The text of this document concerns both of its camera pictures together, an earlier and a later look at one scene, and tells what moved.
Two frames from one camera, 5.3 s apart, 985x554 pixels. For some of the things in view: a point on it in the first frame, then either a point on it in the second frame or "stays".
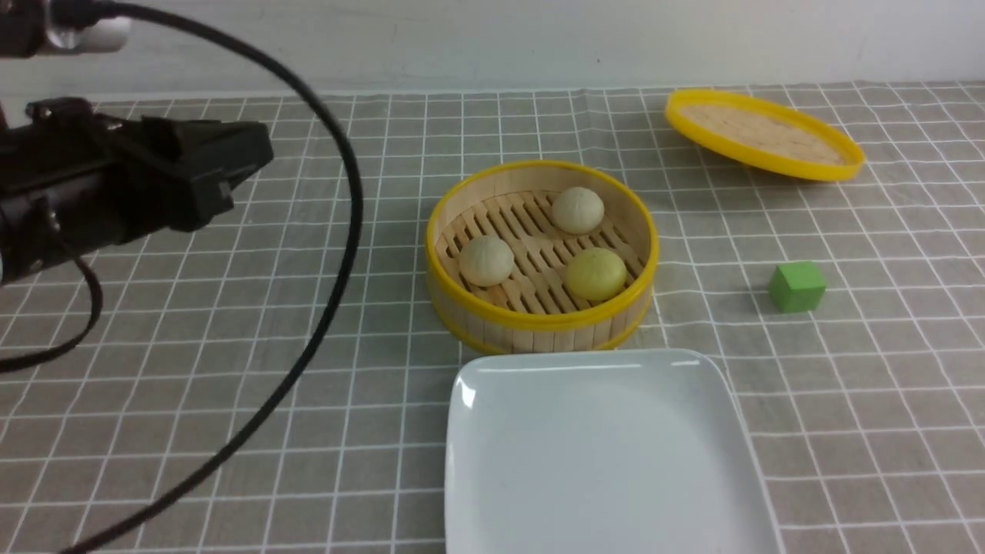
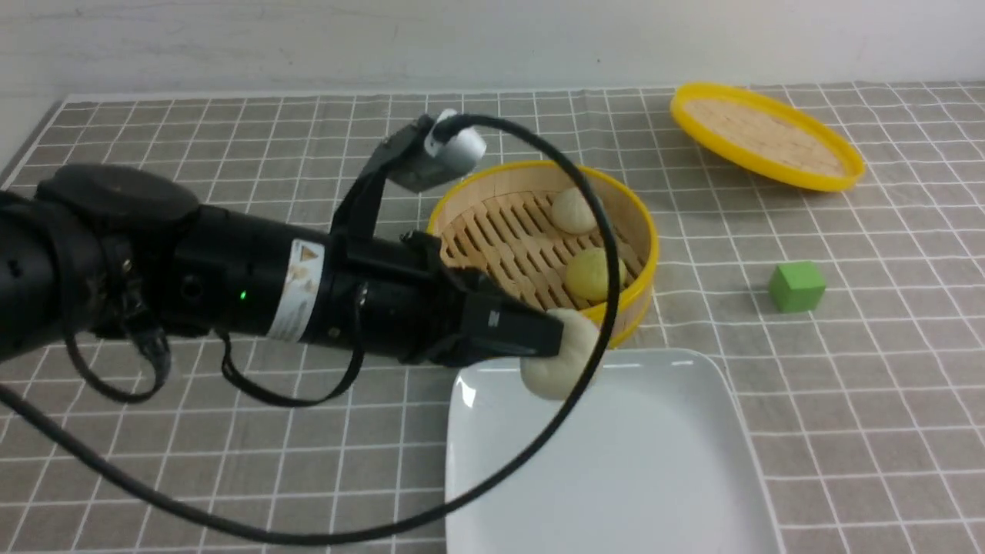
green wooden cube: (797, 287) stays
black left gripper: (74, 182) -> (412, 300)
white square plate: (600, 451) stays
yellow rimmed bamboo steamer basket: (535, 310) stays
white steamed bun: (486, 261) -> (557, 377)
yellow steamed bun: (596, 274) stays
